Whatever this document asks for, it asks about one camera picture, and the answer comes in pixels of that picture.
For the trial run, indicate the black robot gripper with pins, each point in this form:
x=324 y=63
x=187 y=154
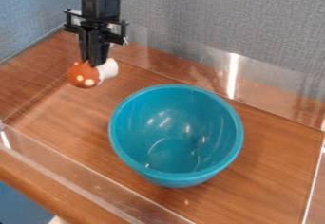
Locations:
x=99 y=27

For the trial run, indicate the brown and white toy mushroom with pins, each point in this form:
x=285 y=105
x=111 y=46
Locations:
x=86 y=76

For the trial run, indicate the blue plastic bowl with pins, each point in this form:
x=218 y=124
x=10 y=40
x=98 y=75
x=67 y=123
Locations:
x=177 y=134

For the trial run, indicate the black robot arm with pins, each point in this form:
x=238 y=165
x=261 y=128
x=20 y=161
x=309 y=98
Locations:
x=99 y=28

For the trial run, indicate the clear acrylic left wall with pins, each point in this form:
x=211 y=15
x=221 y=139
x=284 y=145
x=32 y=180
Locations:
x=42 y=38

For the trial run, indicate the clear acrylic wall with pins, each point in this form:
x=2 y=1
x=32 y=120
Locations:
x=75 y=192
x=314 y=212
x=42 y=38
x=288 y=92

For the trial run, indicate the clear acrylic back wall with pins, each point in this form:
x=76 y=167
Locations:
x=288 y=92

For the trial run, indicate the clear acrylic front wall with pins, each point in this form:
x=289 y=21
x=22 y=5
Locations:
x=75 y=192

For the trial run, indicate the clear acrylic right wall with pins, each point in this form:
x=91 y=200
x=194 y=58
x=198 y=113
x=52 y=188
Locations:
x=314 y=212

